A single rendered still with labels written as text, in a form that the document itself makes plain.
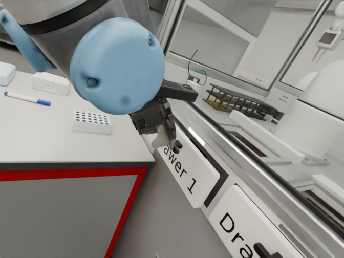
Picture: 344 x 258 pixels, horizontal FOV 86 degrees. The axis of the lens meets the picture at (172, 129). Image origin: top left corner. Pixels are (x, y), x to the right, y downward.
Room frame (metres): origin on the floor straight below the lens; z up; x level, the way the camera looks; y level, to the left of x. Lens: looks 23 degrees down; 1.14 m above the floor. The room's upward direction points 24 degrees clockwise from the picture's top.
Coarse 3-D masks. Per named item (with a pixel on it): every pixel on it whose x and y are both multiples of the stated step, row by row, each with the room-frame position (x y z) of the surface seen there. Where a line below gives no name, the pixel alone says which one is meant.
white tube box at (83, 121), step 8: (80, 112) 0.59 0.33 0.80; (88, 112) 0.61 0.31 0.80; (72, 120) 0.54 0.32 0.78; (80, 120) 0.54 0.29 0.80; (88, 120) 0.56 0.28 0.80; (96, 120) 0.59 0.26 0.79; (104, 120) 0.60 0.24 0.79; (72, 128) 0.52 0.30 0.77; (80, 128) 0.53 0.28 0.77; (88, 128) 0.54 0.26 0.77; (96, 128) 0.56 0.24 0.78; (104, 128) 0.57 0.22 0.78
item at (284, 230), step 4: (280, 224) 0.27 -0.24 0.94; (280, 228) 0.27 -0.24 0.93; (284, 228) 0.26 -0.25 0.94; (284, 232) 0.26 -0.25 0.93; (288, 232) 0.26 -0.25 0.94; (288, 236) 0.25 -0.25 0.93; (292, 236) 0.25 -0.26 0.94; (292, 240) 0.25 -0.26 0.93; (296, 240) 0.25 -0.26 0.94; (296, 244) 0.24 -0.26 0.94; (300, 244) 0.24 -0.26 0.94; (300, 248) 0.24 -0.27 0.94; (304, 248) 0.23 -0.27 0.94; (304, 252) 0.23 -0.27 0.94; (308, 252) 0.23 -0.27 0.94; (308, 256) 0.23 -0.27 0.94; (312, 256) 0.22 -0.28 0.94
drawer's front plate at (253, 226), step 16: (240, 192) 0.33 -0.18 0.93; (224, 208) 0.33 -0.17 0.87; (240, 208) 0.31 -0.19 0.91; (256, 208) 0.30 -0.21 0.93; (224, 224) 0.31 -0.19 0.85; (240, 224) 0.29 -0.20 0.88; (256, 224) 0.28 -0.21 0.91; (272, 224) 0.27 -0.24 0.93; (224, 240) 0.30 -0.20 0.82; (240, 240) 0.28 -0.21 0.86; (256, 240) 0.26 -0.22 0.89; (272, 240) 0.25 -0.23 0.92; (240, 256) 0.26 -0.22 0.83; (256, 256) 0.25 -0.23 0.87; (288, 256) 0.23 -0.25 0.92
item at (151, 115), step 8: (152, 104) 0.35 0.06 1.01; (160, 104) 0.35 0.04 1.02; (168, 104) 0.37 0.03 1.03; (136, 112) 0.34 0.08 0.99; (144, 112) 0.34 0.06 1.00; (152, 112) 0.35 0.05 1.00; (160, 112) 0.36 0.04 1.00; (136, 120) 0.33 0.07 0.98; (144, 120) 0.34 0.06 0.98; (152, 120) 0.36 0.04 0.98; (160, 120) 0.37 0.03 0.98; (136, 128) 0.35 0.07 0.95; (144, 128) 0.34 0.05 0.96; (152, 128) 0.36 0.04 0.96
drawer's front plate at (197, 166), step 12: (180, 132) 0.48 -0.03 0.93; (192, 144) 0.44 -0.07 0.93; (168, 156) 0.48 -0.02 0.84; (180, 156) 0.44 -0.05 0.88; (192, 156) 0.41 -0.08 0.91; (192, 168) 0.40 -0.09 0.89; (204, 168) 0.37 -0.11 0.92; (180, 180) 0.41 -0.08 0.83; (192, 180) 0.38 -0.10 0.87; (204, 180) 0.36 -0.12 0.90; (216, 180) 0.35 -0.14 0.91; (192, 192) 0.37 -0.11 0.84; (204, 192) 0.35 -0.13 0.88; (192, 204) 0.35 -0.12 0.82
